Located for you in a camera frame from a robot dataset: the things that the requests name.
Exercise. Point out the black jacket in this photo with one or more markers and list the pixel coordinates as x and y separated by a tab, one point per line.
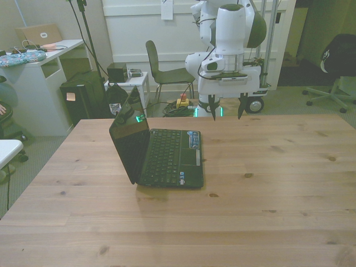
340	55

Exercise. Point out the wheeled robot cart frame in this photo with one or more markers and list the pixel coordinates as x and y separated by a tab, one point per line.
256	105

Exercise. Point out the white round stool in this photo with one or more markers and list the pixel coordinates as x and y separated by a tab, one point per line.
8	148

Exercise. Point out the cardboard box with sticker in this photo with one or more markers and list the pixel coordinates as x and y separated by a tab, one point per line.
39	34

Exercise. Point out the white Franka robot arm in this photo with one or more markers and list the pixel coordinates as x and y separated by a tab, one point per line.
229	33

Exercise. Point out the yellow emergency stop button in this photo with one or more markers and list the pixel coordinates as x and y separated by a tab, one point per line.
182	101

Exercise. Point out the patterned round cushion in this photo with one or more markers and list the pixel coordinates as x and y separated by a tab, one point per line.
20	59

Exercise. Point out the white paper sheet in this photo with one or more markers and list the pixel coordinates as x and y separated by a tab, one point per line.
167	9

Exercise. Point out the dark plastic chair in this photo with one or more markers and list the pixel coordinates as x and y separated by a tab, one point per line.
153	58

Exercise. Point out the black tripod stand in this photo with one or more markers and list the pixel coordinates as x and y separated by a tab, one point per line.
88	33

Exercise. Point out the black laptop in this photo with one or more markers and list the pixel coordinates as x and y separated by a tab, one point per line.
167	161

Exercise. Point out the pink object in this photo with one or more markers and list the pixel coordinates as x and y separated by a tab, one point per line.
49	46

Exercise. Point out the black box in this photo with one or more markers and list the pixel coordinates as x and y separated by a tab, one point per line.
116	73

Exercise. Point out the black bag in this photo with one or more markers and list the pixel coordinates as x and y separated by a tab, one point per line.
116	94

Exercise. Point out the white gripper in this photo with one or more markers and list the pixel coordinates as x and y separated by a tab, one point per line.
250	83

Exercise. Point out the small grey device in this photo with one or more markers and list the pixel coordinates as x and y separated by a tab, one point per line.
135	73

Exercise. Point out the small white side table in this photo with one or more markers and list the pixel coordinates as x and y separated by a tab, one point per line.
136	83

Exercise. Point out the black computer tower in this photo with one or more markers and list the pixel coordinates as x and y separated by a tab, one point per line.
83	105

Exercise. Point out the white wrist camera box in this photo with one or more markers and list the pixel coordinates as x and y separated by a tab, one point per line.
212	64

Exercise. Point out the white desk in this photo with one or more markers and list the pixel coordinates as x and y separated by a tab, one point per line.
33	91

